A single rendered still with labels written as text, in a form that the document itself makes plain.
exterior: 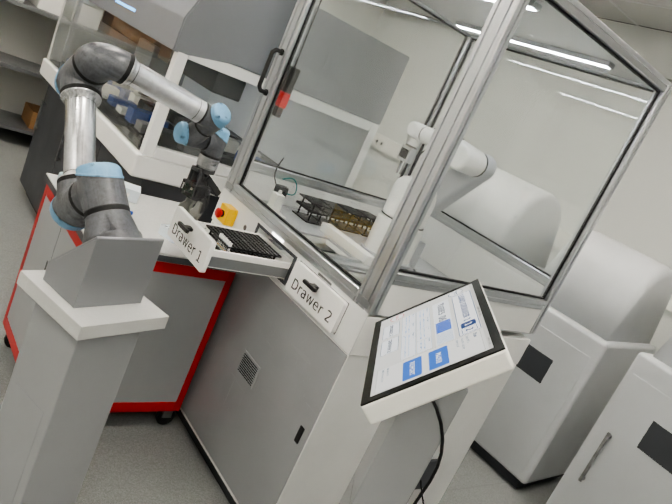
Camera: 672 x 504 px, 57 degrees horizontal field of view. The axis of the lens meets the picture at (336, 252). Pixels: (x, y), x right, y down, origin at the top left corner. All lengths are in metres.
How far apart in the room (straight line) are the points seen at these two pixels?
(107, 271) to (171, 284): 0.65
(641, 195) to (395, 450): 3.75
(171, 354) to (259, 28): 1.43
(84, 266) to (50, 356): 0.28
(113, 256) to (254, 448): 0.94
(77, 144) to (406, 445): 1.21
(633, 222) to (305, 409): 3.43
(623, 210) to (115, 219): 4.00
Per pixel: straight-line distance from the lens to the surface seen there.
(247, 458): 2.31
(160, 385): 2.53
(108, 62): 1.96
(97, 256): 1.62
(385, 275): 1.82
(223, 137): 2.23
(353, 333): 1.90
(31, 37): 6.10
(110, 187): 1.71
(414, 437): 1.52
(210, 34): 2.79
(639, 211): 4.97
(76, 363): 1.73
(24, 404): 1.90
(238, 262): 2.05
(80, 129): 1.95
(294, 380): 2.10
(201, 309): 2.40
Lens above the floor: 1.52
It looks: 14 degrees down
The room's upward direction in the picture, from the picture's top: 24 degrees clockwise
